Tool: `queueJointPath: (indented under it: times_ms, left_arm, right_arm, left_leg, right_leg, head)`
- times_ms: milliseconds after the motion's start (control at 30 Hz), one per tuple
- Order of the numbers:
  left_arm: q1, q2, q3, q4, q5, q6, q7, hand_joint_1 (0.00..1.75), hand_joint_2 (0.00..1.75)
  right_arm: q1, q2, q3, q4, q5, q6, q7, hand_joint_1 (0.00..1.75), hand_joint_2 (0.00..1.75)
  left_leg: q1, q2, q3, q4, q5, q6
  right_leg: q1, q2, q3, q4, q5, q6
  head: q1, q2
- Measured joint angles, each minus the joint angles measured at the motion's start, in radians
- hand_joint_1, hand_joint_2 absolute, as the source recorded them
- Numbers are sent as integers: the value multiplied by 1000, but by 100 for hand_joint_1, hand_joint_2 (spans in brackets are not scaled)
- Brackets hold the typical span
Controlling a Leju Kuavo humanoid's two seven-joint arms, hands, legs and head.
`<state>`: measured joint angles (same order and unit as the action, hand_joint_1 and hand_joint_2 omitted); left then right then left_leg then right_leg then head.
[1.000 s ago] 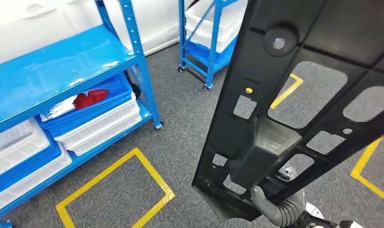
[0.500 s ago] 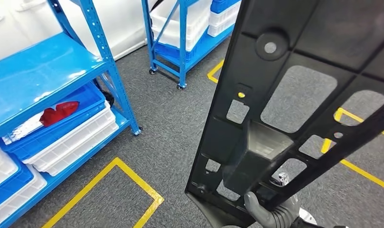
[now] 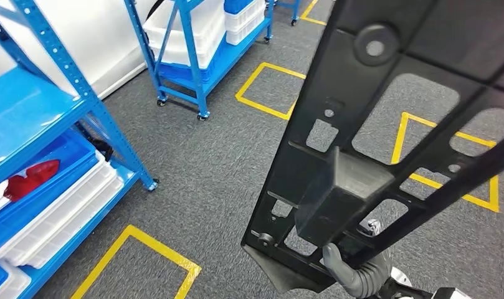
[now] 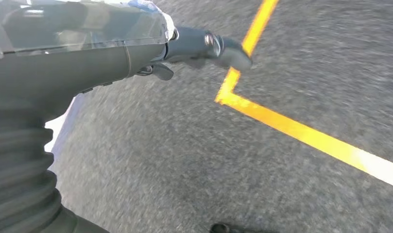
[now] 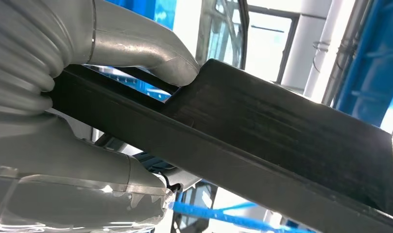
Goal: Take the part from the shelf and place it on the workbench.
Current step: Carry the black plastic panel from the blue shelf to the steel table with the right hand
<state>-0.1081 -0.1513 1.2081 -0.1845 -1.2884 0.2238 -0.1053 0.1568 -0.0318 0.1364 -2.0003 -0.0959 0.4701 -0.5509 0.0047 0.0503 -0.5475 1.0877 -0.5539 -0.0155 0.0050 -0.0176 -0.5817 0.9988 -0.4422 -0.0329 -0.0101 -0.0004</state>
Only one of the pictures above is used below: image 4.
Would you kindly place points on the yellow floor tape square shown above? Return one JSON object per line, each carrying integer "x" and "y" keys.
{"x": 296, "y": 128}

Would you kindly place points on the black robot foot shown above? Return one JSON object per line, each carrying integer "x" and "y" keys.
{"x": 225, "y": 229}

